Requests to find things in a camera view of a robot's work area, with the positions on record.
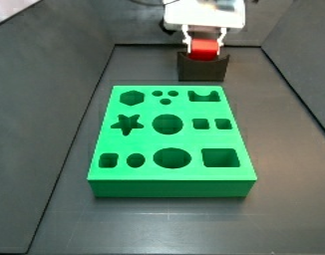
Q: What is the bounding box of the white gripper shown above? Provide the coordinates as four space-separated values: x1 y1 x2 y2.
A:
161 0 246 56

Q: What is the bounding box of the red double-square block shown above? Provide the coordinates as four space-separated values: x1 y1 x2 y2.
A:
187 39 217 61

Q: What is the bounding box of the green shape-sorting board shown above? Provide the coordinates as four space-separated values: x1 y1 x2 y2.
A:
86 86 256 197

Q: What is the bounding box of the black curved holder block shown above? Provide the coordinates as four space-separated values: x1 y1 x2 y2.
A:
176 52 230 82

